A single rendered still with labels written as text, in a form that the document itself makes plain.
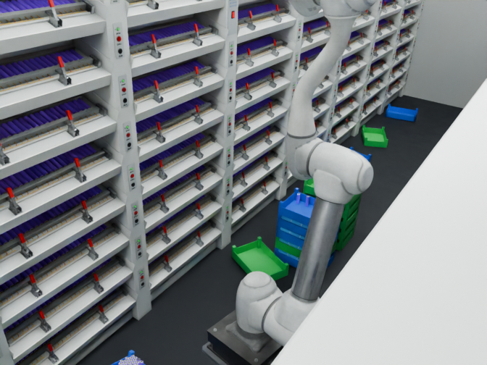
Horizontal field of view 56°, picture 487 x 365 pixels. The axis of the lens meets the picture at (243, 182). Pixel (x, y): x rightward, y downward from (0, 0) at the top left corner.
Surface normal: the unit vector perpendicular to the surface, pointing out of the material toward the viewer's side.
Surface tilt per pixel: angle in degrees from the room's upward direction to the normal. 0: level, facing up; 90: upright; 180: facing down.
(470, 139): 0
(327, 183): 77
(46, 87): 19
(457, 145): 0
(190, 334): 0
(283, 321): 68
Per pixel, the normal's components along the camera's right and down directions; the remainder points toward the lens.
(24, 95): 0.31, -0.71
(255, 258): 0.04, -0.86
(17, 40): 0.76, 0.58
